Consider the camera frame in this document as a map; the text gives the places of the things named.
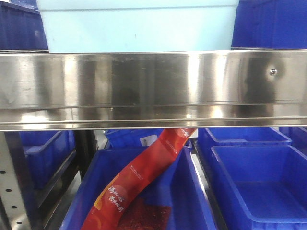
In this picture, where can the light blue plastic bin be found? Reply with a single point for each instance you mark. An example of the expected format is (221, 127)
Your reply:
(95, 26)

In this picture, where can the dark blue bin rear middle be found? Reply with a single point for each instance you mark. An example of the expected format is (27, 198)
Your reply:
(156, 137)

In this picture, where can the dark blue bin rear right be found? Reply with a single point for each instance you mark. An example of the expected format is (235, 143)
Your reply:
(238, 136)

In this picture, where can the dark blue bin with bag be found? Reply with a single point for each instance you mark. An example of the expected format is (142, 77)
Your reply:
(178, 187)

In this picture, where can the red printed snack bag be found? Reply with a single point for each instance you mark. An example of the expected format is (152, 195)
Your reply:
(116, 197)

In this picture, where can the dark blue bin lower left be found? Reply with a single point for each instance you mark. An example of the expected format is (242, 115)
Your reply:
(45, 151)

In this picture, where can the dark blue bin lower right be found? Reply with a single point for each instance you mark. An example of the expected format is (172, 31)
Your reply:
(261, 187)

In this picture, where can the dark blue bin upper right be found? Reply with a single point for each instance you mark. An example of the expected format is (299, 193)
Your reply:
(277, 24)

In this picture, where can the dark blue bin upper left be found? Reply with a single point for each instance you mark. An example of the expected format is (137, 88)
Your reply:
(21, 27)

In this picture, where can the stainless steel shelf rail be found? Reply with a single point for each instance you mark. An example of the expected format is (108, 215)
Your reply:
(237, 88)

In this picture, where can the perforated steel shelf post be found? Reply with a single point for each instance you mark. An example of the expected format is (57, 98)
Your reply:
(12, 192)

